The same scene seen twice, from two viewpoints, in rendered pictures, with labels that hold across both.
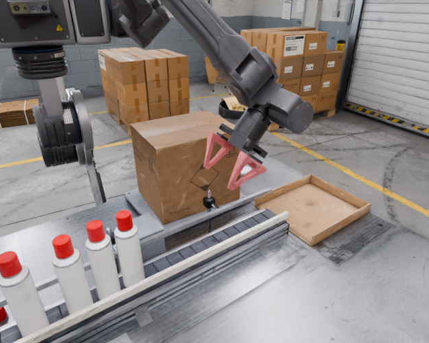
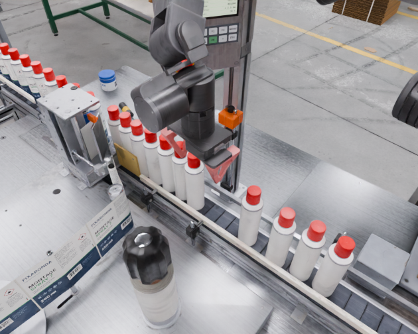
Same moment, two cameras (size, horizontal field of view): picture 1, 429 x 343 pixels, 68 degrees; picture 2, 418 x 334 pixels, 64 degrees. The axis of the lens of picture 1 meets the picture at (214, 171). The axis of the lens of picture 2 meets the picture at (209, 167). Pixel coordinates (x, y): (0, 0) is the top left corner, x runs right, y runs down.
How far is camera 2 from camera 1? 0.27 m
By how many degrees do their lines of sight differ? 60
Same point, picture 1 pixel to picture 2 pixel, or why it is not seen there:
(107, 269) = (302, 260)
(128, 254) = (325, 270)
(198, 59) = not seen: outside the picture
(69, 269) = (277, 234)
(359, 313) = not seen: outside the picture
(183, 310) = not seen: outside the picture
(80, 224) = (360, 197)
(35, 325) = (243, 237)
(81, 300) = (273, 256)
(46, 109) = not seen: outside the picture
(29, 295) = (250, 221)
